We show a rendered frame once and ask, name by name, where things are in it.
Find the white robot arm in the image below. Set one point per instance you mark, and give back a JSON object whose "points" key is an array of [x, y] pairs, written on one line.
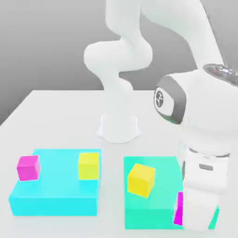
{"points": [[120, 54]]}

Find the small yellow cube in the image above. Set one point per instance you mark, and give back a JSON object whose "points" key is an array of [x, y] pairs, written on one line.
{"points": [[88, 165], [141, 180]]}

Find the small magenta cube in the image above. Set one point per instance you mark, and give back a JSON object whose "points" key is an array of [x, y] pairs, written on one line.
{"points": [[178, 210], [27, 168]]}

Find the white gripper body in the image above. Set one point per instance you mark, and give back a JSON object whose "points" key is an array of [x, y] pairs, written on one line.
{"points": [[199, 210]]}

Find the large cyan box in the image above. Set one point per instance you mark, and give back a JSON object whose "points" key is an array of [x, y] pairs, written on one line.
{"points": [[55, 189]]}

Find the large turquoise box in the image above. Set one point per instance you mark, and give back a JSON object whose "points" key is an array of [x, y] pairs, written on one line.
{"points": [[158, 210]]}

